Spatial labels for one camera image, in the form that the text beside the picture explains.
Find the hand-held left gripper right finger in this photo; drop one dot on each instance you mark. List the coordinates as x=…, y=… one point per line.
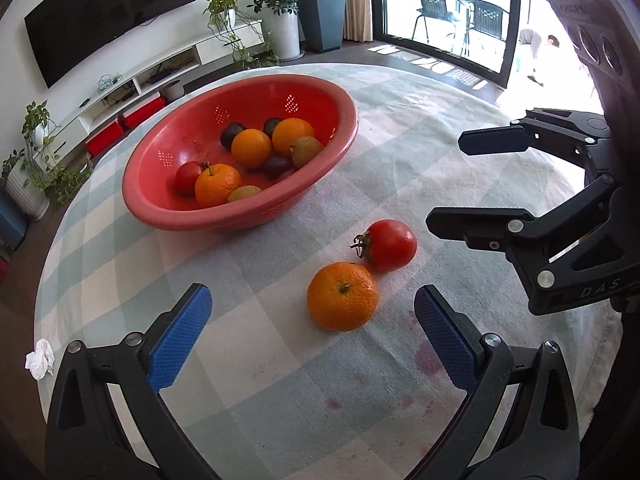
x=445, y=340

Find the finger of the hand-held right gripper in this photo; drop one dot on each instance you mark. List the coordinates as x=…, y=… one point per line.
x=495, y=141
x=465, y=225

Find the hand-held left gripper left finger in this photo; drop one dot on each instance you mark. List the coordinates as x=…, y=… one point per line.
x=180, y=340

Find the red tomato with stem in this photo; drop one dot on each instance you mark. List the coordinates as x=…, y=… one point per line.
x=187, y=177
x=392, y=246

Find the orange with small stem nub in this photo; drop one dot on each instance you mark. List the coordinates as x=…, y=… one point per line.
x=342, y=297

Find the red plastic colander bowl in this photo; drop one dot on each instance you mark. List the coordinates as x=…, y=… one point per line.
x=165, y=205

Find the orange with long stem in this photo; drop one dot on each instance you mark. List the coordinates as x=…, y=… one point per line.
x=217, y=185

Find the brown kiwi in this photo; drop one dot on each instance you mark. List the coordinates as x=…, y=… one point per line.
x=307, y=152
x=245, y=194

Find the small reddish plum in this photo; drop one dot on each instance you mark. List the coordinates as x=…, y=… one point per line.
x=277, y=166

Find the checked pale tablecloth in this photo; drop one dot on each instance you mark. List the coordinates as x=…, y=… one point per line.
x=275, y=360

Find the black patio chair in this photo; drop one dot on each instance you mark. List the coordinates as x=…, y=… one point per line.
x=487, y=17
x=435, y=5

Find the crumpled white tissue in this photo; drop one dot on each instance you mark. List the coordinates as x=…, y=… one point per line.
x=41, y=358

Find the small red box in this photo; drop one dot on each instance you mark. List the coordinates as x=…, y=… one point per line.
x=4, y=271

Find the smooth orange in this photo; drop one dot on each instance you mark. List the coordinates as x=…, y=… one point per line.
x=251, y=149
x=292, y=134

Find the beige curtain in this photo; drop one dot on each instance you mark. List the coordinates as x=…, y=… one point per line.
x=356, y=0

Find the tall plant in blue pot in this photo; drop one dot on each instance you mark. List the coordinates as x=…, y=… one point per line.
x=11, y=225

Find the large plant in dark pot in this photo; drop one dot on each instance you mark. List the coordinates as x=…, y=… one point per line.
x=322, y=20

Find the plant in ribbed white pot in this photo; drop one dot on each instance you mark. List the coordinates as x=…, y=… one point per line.
x=25, y=195

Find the red storage box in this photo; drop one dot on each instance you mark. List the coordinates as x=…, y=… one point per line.
x=144, y=112
x=105, y=138

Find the leafy plant in white pot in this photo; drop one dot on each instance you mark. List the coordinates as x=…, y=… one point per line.
x=282, y=30

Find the small grey cylinder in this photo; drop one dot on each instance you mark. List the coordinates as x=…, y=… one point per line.
x=174, y=91

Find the small plant on cabinet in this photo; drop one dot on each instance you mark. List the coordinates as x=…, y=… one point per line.
x=37, y=120

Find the white television cabinet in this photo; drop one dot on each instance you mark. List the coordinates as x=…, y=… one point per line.
x=215, y=50

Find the trailing vine plant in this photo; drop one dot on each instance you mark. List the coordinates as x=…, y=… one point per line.
x=222, y=10

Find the black sliding door frame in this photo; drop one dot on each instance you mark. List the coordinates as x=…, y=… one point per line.
x=378, y=0

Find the black wall television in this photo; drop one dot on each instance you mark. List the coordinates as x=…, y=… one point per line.
x=110, y=15

